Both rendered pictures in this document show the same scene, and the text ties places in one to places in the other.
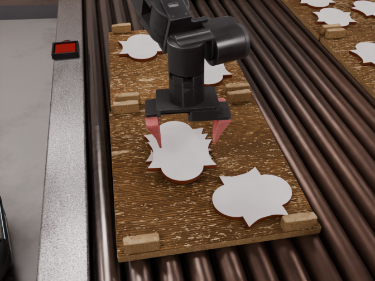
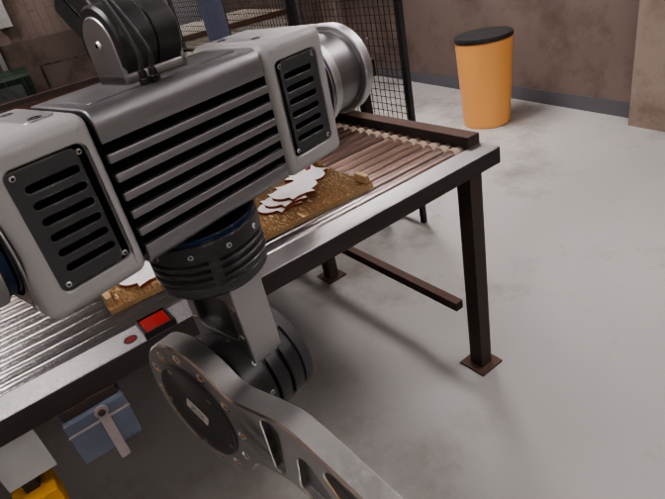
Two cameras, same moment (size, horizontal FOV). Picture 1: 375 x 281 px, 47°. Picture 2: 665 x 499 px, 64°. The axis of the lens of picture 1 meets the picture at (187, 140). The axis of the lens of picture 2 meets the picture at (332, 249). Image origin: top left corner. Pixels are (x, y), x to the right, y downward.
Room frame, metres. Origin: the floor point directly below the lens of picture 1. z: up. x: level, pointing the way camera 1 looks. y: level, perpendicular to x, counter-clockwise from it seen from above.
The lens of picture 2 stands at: (1.08, 1.48, 1.61)
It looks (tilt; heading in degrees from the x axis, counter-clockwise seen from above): 30 degrees down; 250
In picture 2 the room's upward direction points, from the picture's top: 13 degrees counter-clockwise
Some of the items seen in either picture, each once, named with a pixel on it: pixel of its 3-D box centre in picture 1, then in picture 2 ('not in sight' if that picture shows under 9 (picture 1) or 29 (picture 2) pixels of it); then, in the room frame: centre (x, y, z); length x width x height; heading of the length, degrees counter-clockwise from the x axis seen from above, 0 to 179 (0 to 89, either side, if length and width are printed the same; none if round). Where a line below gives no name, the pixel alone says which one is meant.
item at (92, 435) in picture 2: not in sight; (100, 420); (1.34, 0.41, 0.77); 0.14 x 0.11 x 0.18; 11
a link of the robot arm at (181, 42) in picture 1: (189, 53); not in sight; (0.60, 0.00, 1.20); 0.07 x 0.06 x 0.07; 115
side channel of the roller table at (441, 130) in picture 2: not in sight; (218, 95); (0.39, -1.90, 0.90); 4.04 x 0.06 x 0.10; 101
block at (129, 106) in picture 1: (126, 107); not in sight; (0.81, 0.14, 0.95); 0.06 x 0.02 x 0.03; 100
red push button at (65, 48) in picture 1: (65, 49); (155, 323); (1.14, 0.36, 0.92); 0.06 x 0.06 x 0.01; 11
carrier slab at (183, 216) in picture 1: (198, 163); (289, 197); (0.64, -0.02, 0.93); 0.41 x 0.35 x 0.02; 10
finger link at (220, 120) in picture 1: (207, 121); not in sight; (0.60, -0.03, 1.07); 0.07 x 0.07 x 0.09; 6
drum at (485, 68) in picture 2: not in sight; (485, 79); (-1.85, -2.11, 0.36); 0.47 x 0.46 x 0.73; 2
